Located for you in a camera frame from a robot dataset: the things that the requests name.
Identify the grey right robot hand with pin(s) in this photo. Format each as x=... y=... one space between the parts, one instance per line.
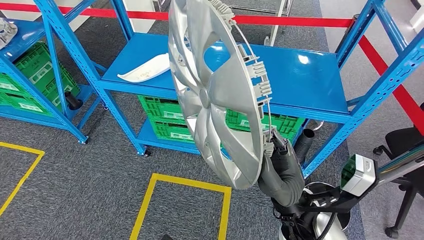
x=280 y=155

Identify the blue metal shelf rack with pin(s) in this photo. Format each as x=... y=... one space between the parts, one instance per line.
x=298 y=76
x=24 y=36

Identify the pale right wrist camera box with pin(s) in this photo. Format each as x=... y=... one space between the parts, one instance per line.
x=361 y=175

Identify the grey plastic car part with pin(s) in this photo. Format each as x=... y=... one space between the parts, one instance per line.
x=7 y=31

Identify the white desk leg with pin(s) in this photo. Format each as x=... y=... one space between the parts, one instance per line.
x=142 y=26
x=275 y=33

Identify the red barrier belt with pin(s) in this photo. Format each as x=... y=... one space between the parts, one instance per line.
x=377 y=59

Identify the grey plastic wheel hubcap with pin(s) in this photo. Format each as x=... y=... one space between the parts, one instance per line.
x=232 y=89

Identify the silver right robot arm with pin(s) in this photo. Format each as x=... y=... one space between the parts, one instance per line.
x=281 y=188

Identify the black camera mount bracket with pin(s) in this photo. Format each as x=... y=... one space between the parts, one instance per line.
x=328 y=203

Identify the black office chair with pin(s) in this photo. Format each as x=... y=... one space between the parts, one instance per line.
x=400 y=139

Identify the white curved plastic part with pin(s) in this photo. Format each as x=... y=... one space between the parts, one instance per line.
x=145 y=69

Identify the dark barrier post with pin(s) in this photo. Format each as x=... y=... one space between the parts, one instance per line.
x=348 y=34

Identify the grey metal crossbar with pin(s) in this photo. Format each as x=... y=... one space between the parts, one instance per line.
x=258 y=10

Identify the clear round plastic part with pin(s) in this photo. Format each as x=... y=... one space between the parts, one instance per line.
x=318 y=126

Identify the yellow floor tape square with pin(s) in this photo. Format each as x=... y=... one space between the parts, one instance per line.
x=20 y=148
x=185 y=184

